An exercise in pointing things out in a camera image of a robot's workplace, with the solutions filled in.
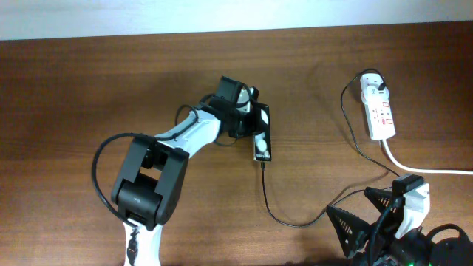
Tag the black smartphone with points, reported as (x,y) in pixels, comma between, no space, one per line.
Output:
(261,139)

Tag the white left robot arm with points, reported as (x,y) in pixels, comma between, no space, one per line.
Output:
(150,181)

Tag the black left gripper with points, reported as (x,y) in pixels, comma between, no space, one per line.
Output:
(250,124)

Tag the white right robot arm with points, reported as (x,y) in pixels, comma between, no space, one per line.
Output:
(446,244)

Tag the white USB charger adapter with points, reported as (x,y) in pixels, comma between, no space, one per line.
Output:
(373,88)

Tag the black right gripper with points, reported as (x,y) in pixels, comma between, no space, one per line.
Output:
(361,230)

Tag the white power strip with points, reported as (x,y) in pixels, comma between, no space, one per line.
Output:
(379,119)

